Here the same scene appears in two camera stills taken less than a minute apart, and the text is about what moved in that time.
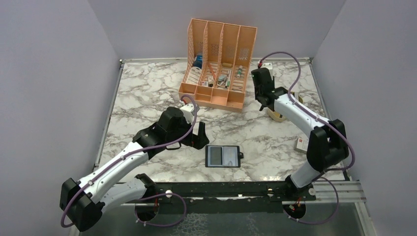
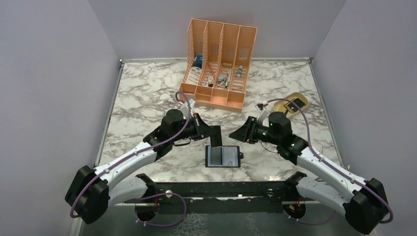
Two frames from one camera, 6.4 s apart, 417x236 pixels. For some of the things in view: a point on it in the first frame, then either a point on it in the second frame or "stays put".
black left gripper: [198, 141] to [206, 131]
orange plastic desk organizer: [218, 59] stays put
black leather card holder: [223, 156] stays put
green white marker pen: [239, 71] stays put
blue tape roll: [198, 63] stays put
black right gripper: [256, 91] to [246, 132]
